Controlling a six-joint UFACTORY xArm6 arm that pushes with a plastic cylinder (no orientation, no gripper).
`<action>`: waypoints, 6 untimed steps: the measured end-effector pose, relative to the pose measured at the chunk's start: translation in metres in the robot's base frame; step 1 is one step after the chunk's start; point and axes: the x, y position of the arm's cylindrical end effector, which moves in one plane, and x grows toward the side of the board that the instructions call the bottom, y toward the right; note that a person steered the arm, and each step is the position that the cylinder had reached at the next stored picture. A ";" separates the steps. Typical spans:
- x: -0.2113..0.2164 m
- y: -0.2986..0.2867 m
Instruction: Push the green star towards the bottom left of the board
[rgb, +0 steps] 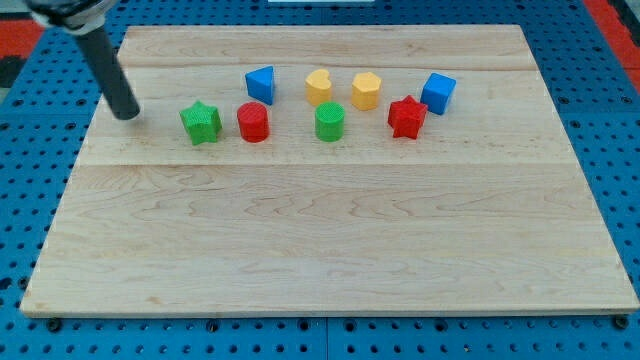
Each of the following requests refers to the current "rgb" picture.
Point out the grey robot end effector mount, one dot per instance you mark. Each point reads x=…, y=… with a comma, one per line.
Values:
x=76, y=17

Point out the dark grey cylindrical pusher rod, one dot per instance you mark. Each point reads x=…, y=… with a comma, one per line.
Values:
x=102, y=60

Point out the green star block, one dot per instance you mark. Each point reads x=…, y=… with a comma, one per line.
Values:
x=201, y=122

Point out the red star block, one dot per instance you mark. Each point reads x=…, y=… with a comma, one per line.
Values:
x=406, y=117

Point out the light wooden board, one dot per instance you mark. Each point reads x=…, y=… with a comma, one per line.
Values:
x=486, y=213

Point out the red cylinder block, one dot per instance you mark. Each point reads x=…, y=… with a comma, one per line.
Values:
x=253, y=122

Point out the blue triangle block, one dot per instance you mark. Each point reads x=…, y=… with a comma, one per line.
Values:
x=260, y=84

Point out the yellow heart block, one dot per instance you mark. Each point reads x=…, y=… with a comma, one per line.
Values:
x=318, y=87

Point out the green cylinder block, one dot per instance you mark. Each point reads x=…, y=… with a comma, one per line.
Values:
x=329, y=121

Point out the yellow hexagon block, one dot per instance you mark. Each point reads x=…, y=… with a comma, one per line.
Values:
x=366, y=91

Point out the blue cube block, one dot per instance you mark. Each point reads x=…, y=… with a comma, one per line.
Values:
x=437, y=92

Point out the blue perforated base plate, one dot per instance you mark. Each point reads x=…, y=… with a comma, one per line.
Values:
x=588, y=62

